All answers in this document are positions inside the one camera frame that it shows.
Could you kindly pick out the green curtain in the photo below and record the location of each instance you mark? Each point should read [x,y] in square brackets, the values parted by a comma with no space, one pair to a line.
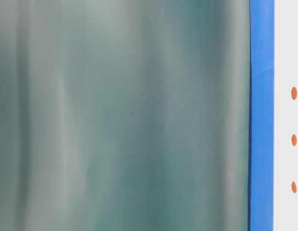
[124,115]

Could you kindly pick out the white board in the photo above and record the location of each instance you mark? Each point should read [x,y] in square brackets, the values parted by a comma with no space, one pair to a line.
[286,115]

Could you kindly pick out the blue table cloth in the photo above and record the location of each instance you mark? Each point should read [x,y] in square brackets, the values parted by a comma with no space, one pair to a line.
[261,117]

